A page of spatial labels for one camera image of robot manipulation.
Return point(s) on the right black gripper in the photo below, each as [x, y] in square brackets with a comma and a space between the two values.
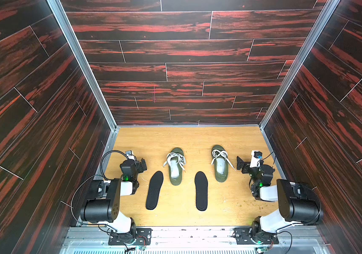
[244, 165]

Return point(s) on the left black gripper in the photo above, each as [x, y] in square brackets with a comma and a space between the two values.
[138, 165]

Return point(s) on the black insole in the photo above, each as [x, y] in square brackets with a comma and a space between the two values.
[155, 185]
[201, 186]

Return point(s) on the green canvas shoe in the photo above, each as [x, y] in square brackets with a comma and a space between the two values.
[175, 161]
[221, 162]

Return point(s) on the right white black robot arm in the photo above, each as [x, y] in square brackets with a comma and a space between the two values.
[298, 204]

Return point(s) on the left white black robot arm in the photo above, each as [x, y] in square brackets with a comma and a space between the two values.
[102, 205]

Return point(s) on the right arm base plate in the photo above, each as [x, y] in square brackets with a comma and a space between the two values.
[248, 235]

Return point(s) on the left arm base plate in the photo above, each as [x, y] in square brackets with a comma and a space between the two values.
[135, 237]

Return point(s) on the aluminium front rail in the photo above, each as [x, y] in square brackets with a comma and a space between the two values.
[195, 240]

